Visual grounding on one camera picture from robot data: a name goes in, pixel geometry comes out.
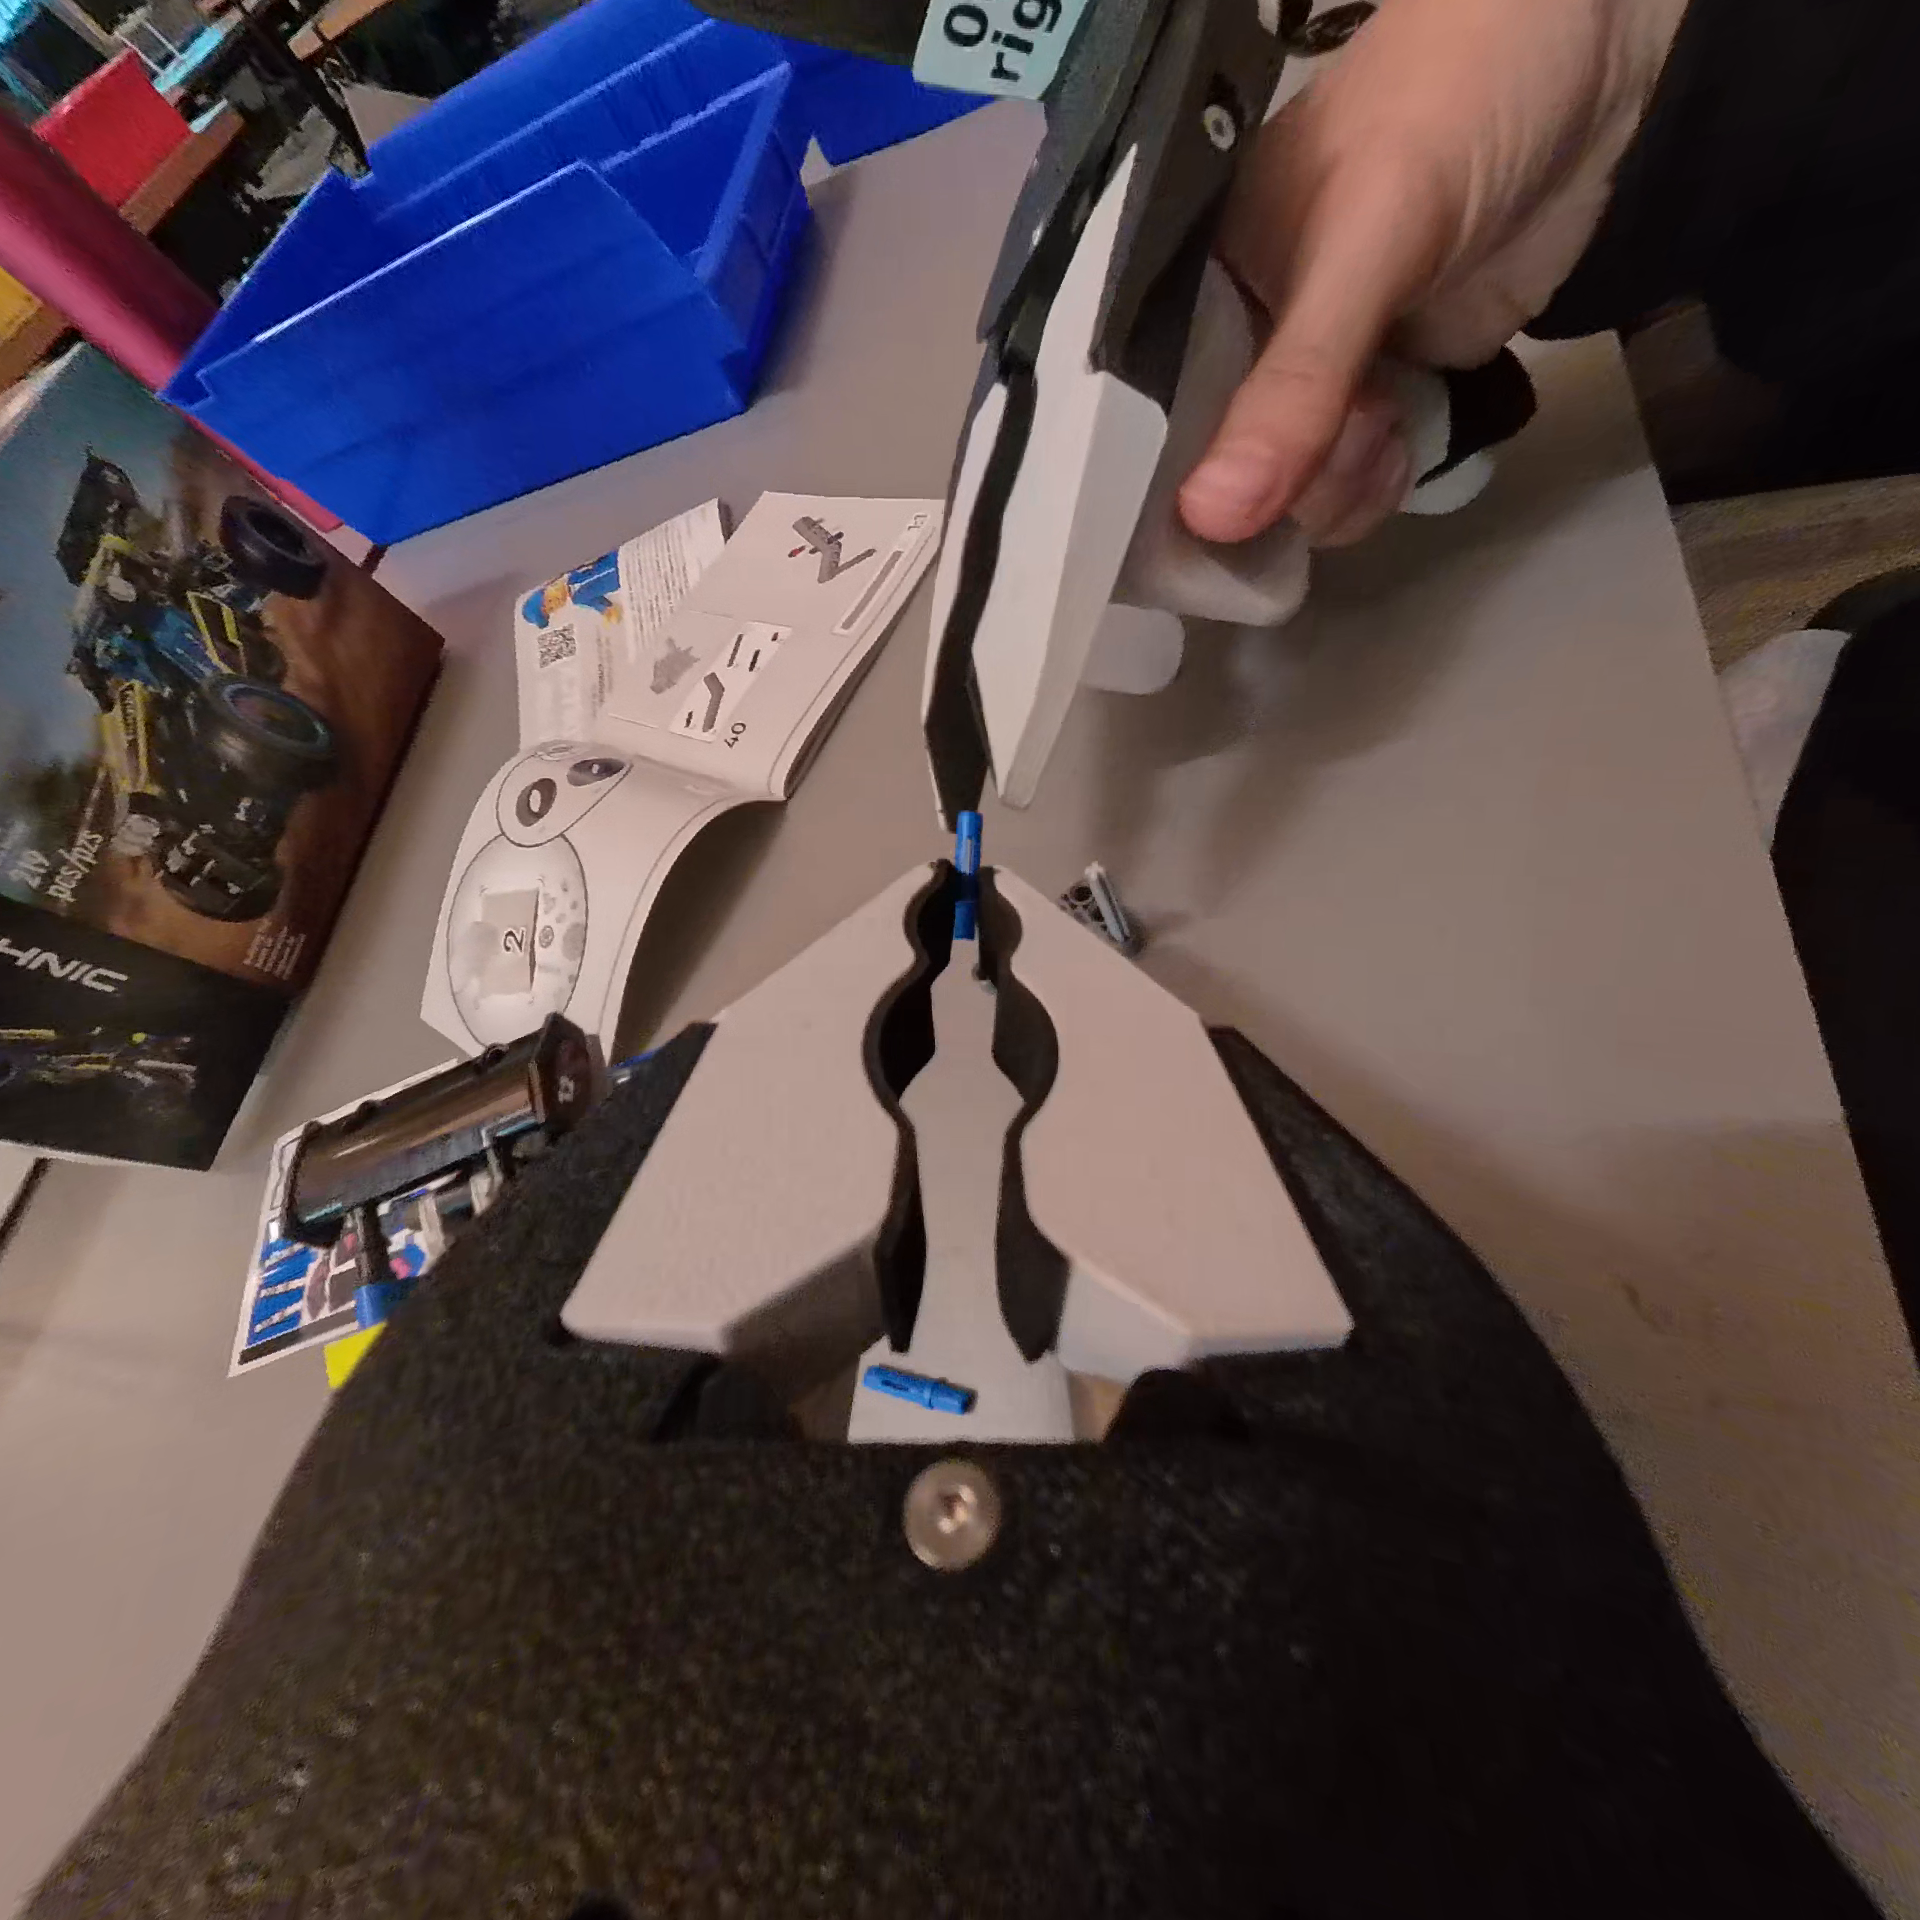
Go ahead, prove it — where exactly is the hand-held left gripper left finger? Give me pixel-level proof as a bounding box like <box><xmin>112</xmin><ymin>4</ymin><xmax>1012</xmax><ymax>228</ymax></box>
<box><xmin>558</xmin><ymin>863</ymin><xmax>958</xmax><ymax>1352</ymax></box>

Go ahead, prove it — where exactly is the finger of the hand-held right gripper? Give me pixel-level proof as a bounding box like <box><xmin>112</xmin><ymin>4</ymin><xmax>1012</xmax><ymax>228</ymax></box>
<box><xmin>915</xmin><ymin>364</ymin><xmax>1035</xmax><ymax>815</ymax></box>
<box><xmin>969</xmin><ymin>150</ymin><xmax>1184</xmax><ymax>815</ymax></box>

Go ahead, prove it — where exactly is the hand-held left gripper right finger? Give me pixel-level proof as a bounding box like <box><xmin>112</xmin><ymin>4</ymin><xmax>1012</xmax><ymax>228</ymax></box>
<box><xmin>981</xmin><ymin>863</ymin><xmax>1350</xmax><ymax>1371</ymax></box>

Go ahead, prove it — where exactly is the grey bent lego beam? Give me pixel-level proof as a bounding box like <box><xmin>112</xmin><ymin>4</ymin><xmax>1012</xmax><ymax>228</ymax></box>
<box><xmin>1059</xmin><ymin>863</ymin><xmax>1151</xmax><ymax>958</ymax></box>

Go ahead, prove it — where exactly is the person's right forearm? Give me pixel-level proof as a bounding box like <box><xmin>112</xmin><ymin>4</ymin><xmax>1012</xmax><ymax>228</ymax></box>
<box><xmin>1530</xmin><ymin>0</ymin><xmax>1920</xmax><ymax>503</ymax></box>

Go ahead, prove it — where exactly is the lego instruction booklet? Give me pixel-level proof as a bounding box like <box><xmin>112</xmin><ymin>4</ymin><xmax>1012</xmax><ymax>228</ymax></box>
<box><xmin>423</xmin><ymin>492</ymin><xmax>947</xmax><ymax>1058</ymax></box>

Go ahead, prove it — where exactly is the partly built lego model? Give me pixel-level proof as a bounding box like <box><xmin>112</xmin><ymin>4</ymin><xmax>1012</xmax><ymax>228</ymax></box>
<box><xmin>261</xmin><ymin>1012</ymin><xmax>620</xmax><ymax>1385</ymax></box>

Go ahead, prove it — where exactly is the lego sticker sheet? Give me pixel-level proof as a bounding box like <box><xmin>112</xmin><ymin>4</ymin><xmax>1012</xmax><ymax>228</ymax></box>
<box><xmin>232</xmin><ymin>1132</ymin><xmax>455</xmax><ymax>1382</ymax></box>

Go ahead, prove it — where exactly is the lego set box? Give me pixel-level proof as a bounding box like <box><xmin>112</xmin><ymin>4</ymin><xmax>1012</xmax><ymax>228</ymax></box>
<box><xmin>0</xmin><ymin>345</ymin><xmax>451</xmax><ymax>1169</ymax></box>

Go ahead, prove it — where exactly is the person's right hand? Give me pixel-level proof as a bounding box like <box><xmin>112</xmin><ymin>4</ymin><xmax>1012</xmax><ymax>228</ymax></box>
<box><xmin>1180</xmin><ymin>0</ymin><xmax>1699</xmax><ymax>555</ymax></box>

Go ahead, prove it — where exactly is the small blue plastic bin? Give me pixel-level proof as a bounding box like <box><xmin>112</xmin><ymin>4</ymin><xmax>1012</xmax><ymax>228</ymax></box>
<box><xmin>781</xmin><ymin>20</ymin><xmax>1026</xmax><ymax>169</ymax></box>

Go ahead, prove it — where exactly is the large blue plastic bin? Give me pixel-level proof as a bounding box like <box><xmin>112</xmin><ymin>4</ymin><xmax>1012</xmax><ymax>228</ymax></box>
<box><xmin>154</xmin><ymin>0</ymin><xmax>823</xmax><ymax>555</ymax></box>

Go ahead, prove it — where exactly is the person's black clothing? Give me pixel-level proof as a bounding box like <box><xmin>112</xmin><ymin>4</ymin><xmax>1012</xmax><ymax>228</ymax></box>
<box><xmin>1773</xmin><ymin>570</ymin><xmax>1920</xmax><ymax>1352</ymax></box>

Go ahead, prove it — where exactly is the maroon cylinder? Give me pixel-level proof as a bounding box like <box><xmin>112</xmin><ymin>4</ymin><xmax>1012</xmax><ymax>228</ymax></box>
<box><xmin>0</xmin><ymin>107</ymin><xmax>224</xmax><ymax>395</ymax></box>

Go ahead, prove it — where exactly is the red plastic bin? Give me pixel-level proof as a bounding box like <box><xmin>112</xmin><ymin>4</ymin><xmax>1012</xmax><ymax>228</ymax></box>
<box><xmin>28</xmin><ymin>51</ymin><xmax>204</xmax><ymax>189</ymax></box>

